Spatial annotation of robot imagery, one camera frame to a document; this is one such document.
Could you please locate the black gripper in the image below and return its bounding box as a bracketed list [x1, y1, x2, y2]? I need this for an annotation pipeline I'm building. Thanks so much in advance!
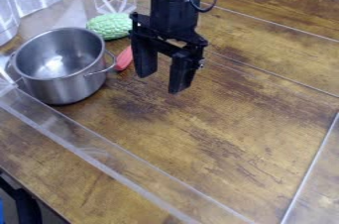
[130, 0, 210, 94]

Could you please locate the green bumpy toy vegetable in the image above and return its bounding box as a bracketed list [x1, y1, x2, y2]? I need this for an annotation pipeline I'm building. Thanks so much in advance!
[85, 13, 132, 41]

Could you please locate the stainless steel pot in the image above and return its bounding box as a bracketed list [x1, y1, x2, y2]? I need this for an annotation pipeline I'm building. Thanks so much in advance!
[9, 27, 116, 105]

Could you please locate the clear acrylic table barrier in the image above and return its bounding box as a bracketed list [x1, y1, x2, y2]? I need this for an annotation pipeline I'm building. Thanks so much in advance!
[0, 0, 339, 224]

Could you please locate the black table leg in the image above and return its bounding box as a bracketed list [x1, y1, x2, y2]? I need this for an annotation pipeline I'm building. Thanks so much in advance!
[0, 176, 43, 224]

